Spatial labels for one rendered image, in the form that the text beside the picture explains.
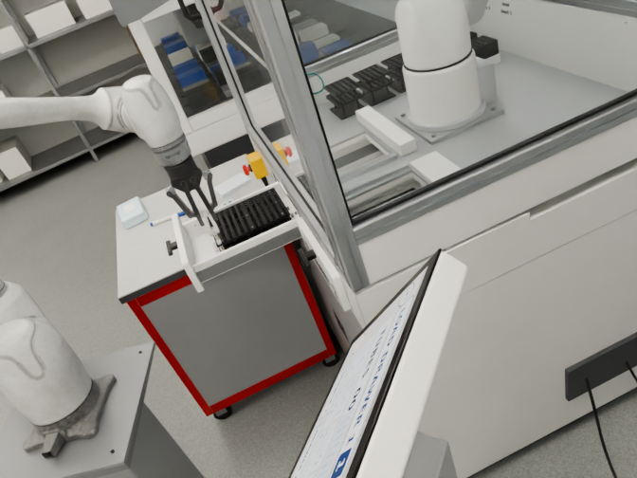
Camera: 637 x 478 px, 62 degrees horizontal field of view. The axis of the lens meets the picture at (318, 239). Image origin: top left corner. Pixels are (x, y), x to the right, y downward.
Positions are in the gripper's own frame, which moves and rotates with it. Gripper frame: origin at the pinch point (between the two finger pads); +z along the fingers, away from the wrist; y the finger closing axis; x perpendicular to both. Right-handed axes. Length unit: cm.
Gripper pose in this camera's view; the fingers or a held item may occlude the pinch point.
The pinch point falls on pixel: (209, 222)
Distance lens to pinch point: 147.4
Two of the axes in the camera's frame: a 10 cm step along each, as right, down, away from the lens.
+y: 9.0, -4.2, 1.1
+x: -3.2, -4.9, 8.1
